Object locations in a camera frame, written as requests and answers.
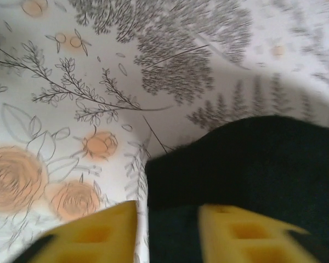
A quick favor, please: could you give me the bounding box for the black t-shirt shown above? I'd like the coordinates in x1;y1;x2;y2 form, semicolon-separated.
145;115;329;263

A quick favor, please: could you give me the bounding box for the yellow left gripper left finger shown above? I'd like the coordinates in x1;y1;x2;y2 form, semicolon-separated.
13;200;139;263

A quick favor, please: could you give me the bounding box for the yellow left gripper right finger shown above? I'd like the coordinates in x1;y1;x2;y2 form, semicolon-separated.
198;204;323;263

